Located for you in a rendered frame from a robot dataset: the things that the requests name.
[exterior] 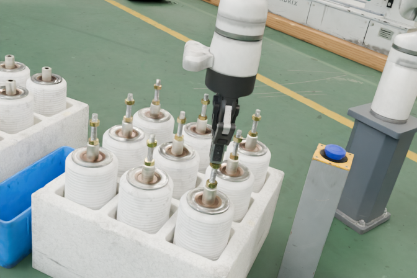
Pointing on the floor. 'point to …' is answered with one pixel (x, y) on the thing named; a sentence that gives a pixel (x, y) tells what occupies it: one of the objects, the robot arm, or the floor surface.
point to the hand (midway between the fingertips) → (217, 149)
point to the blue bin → (25, 204)
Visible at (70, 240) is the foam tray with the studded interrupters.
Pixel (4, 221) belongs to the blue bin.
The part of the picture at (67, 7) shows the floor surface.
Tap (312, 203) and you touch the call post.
